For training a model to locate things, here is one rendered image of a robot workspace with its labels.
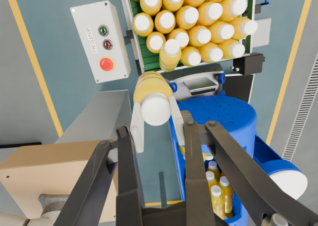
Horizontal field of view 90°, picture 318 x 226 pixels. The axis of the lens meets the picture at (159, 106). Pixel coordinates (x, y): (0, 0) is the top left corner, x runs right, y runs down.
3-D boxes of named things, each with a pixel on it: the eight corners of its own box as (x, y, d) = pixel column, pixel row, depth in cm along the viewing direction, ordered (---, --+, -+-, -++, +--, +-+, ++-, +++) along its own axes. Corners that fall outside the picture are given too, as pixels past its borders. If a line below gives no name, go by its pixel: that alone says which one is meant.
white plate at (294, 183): (301, 203, 89) (299, 202, 90) (313, 167, 78) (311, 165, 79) (252, 212, 89) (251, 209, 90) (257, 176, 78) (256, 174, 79)
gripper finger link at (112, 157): (134, 160, 14) (101, 166, 14) (136, 130, 19) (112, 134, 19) (130, 147, 14) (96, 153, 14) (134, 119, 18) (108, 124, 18)
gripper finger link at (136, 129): (144, 152, 16) (136, 154, 16) (144, 119, 23) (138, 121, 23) (136, 128, 15) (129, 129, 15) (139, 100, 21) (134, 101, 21)
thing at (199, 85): (183, 86, 68) (190, 96, 57) (182, 81, 67) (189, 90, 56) (206, 82, 68) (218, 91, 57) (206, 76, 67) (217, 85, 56)
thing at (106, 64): (102, 71, 47) (101, 72, 46) (99, 58, 45) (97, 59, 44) (115, 68, 47) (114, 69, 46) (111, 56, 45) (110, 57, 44)
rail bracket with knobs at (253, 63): (226, 71, 70) (239, 76, 60) (226, 54, 67) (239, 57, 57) (249, 67, 69) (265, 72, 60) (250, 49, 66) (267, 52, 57)
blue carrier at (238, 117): (186, 222, 105) (197, 284, 79) (165, 101, 69) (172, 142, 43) (229, 216, 104) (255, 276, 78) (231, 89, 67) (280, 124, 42)
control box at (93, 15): (104, 76, 57) (95, 84, 48) (83, 12, 49) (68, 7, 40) (131, 70, 57) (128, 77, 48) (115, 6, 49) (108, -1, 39)
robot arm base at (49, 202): (48, 225, 72) (41, 240, 67) (39, 193, 62) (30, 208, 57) (91, 224, 74) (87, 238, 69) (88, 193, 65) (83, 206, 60)
